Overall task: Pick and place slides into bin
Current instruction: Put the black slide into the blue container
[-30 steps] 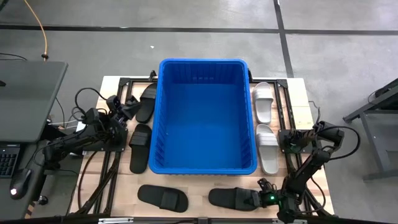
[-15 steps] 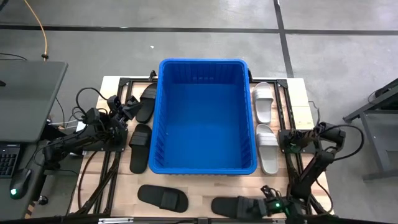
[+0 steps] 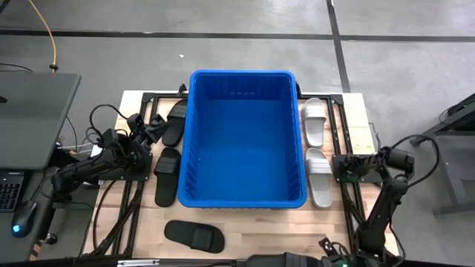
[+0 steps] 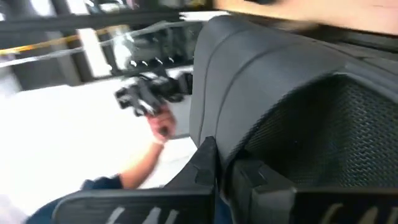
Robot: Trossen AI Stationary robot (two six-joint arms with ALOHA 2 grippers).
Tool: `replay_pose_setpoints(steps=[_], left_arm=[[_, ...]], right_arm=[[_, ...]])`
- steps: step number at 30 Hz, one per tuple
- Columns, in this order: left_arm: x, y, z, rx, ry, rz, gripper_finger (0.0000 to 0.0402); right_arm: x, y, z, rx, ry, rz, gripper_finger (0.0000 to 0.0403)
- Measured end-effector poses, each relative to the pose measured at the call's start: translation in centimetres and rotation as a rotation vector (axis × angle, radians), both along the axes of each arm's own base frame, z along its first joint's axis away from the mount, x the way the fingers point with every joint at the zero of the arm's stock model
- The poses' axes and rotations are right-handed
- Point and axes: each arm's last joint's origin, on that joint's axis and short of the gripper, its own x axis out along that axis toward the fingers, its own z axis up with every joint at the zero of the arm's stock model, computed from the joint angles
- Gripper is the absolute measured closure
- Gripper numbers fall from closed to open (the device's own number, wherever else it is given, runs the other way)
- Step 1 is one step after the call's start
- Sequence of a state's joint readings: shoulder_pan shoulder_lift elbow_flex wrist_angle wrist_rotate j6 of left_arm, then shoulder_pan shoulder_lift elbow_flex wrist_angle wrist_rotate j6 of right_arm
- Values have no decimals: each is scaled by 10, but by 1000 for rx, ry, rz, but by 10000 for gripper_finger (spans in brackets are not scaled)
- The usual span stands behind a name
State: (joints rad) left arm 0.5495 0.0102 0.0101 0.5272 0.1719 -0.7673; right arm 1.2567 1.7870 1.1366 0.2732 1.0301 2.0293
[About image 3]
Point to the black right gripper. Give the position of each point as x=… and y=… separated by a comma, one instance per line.
x=315, y=261

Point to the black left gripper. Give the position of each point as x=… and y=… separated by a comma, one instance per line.
x=141, y=137

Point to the black slide sandal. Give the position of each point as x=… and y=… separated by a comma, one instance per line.
x=185, y=233
x=174, y=130
x=167, y=185

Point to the grey slide sandal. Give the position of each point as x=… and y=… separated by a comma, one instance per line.
x=319, y=185
x=314, y=130

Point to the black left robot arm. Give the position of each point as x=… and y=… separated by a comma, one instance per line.
x=89, y=167

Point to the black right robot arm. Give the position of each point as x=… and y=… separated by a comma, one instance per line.
x=386, y=200

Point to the blue plastic bin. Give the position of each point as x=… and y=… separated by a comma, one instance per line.
x=241, y=148

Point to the black clamp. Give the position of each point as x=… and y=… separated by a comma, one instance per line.
x=298, y=91
x=182, y=89

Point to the black caster wheel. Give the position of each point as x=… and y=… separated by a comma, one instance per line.
x=51, y=238

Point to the black computer mouse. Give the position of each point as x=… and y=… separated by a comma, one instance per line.
x=24, y=219

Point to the black keyboard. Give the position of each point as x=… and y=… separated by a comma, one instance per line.
x=9, y=193

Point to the dark grey desk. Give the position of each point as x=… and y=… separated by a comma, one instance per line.
x=7, y=244

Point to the dark grey metal table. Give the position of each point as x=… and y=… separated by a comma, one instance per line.
x=456, y=155

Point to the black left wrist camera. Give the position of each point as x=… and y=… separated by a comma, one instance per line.
x=136, y=121

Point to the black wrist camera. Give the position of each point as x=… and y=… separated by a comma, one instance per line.
x=326, y=245
x=136, y=121

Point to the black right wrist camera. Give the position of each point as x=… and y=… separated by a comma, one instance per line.
x=326, y=245

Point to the silver bracket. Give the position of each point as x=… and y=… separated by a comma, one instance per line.
x=137, y=263

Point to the black aluminium frame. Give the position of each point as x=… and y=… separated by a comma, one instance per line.
x=337, y=99

